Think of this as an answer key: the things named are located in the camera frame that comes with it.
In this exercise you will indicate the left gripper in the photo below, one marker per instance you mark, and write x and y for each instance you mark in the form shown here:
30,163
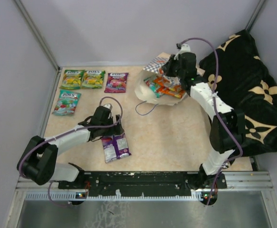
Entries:
115,130

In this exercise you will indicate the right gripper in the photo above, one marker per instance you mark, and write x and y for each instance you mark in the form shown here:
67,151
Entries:
166,67

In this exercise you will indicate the purple snack bag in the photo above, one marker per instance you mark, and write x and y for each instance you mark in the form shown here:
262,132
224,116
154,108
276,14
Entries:
116,83
115,147

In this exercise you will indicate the teal snack bag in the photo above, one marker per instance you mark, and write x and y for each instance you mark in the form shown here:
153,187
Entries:
67,103
150,82

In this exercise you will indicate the green candy bag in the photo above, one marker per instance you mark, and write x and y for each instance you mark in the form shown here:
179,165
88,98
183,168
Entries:
93,79
72,79

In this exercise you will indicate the blue checkered paper bag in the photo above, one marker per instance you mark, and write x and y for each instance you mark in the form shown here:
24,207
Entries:
148,99

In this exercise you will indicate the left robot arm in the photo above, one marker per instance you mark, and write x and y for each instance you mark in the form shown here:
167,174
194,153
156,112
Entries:
39,159

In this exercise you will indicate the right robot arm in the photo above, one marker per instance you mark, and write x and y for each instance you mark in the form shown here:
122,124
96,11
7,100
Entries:
227,124

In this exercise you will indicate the fruits candy bag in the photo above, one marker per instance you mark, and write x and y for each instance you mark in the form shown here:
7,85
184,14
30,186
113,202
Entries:
167,88

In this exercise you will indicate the black floral blanket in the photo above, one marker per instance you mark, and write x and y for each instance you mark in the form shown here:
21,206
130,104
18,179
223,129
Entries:
243,82

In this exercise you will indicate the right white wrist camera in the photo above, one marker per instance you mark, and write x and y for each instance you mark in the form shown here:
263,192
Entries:
184,48

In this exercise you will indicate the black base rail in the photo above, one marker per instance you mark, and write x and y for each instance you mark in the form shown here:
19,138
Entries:
147,184

